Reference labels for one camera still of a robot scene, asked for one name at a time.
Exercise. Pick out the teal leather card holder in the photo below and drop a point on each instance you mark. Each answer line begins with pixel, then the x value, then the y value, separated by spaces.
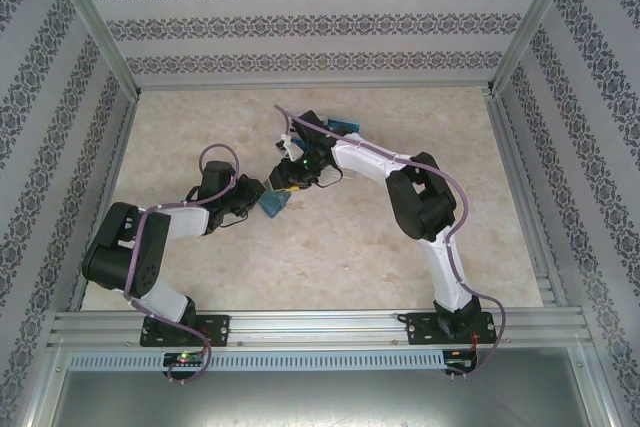
pixel 272 204

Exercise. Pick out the blue VIP card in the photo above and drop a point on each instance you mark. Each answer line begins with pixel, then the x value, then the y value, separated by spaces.
pixel 347 126

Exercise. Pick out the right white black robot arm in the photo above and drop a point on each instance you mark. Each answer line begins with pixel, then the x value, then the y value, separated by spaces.
pixel 425 207

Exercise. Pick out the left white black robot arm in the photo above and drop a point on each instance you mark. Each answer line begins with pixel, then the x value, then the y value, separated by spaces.
pixel 115 247

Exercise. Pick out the small black circuit board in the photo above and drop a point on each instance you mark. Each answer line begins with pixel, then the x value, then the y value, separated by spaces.
pixel 185 359
pixel 460 363

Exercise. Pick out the grey metal panel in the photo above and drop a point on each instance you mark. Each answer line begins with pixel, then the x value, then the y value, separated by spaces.
pixel 320 402

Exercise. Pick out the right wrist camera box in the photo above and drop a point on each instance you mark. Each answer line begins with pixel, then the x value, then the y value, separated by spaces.
pixel 287 144

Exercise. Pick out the aluminium side rail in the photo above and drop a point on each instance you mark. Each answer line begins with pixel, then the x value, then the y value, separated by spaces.
pixel 111 187
pixel 515 172

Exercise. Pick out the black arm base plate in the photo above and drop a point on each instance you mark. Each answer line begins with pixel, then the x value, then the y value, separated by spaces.
pixel 420 329
pixel 217 329

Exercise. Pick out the aluminium mounting rail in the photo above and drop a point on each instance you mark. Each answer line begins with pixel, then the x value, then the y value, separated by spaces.
pixel 320 327

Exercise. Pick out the aluminium frame post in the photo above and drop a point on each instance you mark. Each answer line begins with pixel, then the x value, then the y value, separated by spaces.
pixel 90 17
pixel 535 22

